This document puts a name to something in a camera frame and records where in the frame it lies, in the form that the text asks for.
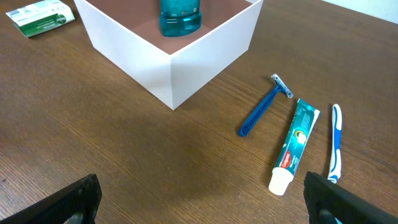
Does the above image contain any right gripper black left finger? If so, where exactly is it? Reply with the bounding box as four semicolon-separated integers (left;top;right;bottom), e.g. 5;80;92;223
1;174;102;224

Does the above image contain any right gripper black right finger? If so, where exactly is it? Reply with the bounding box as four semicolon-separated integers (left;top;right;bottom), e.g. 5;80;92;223
303;172;397;224

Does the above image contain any green white soap bar box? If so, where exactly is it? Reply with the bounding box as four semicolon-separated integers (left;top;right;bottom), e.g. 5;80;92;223
6;0;75;38

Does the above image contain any teal mouthwash bottle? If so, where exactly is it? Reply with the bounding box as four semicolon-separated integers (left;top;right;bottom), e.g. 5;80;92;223
159;0;202;37

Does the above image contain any blue white toothbrush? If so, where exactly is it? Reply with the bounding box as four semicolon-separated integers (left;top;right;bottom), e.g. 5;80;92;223
327;104;343;184

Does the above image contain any teal toothpaste tube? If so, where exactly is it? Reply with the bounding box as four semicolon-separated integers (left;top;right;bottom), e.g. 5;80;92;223
268;98;320;195

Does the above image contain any blue disposable razor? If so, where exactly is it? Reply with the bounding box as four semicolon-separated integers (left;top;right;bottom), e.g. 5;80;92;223
238;73;294;137

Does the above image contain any white open cardboard box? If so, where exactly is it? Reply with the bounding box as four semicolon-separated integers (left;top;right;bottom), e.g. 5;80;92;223
75;0;263;110

